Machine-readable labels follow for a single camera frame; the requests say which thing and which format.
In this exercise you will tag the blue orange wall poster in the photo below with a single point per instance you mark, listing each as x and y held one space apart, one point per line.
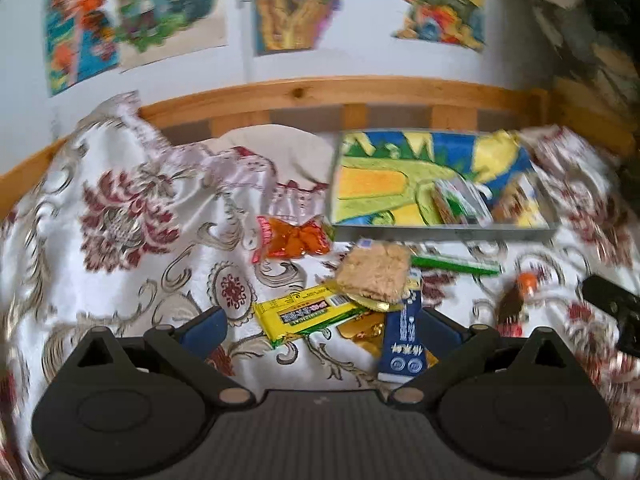
75 35

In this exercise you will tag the green white snack packet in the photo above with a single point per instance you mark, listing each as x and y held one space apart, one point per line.
460 200

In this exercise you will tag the clear rice crisp cake packet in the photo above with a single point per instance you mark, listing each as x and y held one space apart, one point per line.
372 272

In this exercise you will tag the wooden bed rail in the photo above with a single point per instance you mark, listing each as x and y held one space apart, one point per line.
300 92

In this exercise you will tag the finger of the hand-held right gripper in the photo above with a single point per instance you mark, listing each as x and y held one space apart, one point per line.
612 305

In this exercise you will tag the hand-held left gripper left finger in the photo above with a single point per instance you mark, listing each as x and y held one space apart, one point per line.
206 331

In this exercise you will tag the yellow green snack packet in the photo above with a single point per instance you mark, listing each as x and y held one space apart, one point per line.
305 312

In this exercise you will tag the green multicolour wall poster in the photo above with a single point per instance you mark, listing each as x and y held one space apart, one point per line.
440 0

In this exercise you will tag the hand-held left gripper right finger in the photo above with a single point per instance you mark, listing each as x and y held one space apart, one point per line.
439 329

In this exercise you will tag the floral printed blanket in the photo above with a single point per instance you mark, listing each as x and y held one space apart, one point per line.
125 270

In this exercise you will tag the green stick snack packet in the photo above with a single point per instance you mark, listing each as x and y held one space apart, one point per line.
455 264

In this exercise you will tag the white pillow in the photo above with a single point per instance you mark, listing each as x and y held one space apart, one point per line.
280 145

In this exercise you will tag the orange yellow snack packet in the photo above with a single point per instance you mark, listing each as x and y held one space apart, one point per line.
520 200

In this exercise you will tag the green figure wall poster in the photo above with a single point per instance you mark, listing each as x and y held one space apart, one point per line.
165 10

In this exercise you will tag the dark patterned curtain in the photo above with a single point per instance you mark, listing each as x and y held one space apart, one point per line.
590 25

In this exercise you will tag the yellow brown wall poster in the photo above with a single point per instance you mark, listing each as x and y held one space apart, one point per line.
295 10

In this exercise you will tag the blue snack box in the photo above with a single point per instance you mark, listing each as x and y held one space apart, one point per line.
404 335

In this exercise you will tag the gold foil snack packet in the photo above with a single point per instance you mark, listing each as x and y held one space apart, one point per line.
380 305
362 332

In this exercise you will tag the metal tray with colourful lining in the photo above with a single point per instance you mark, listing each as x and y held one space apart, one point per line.
370 185

